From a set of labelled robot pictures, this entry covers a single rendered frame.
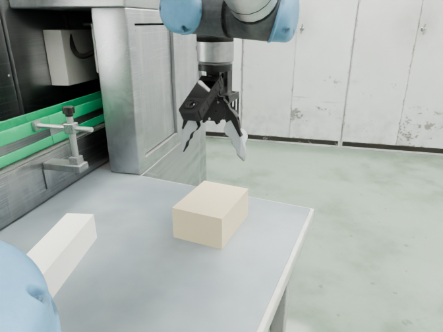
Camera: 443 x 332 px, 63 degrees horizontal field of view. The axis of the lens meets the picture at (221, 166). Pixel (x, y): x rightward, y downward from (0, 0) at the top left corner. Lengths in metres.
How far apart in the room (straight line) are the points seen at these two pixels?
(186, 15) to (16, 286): 0.49
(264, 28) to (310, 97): 3.20
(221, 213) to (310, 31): 3.07
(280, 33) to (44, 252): 0.56
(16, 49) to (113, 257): 0.75
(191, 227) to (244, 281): 0.18
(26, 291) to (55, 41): 1.18
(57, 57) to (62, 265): 0.81
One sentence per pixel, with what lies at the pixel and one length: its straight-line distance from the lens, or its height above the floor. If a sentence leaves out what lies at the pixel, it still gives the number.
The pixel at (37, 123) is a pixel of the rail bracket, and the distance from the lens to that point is 1.05.
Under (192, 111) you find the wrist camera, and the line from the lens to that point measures 0.69.
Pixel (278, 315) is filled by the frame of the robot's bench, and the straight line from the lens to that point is 1.12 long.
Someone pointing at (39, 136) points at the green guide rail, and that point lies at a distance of 1.08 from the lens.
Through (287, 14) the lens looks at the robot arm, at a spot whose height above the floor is 1.21.
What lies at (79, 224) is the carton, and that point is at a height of 0.81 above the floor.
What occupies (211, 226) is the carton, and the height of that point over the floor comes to 0.80.
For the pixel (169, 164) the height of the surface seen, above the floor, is 0.70.
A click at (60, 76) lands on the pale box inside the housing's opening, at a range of 1.38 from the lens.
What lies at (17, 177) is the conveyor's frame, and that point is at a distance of 1.00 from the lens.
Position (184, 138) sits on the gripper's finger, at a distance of 0.81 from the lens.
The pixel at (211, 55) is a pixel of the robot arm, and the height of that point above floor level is 1.14.
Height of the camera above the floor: 1.20
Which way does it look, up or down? 22 degrees down
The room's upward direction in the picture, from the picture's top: straight up
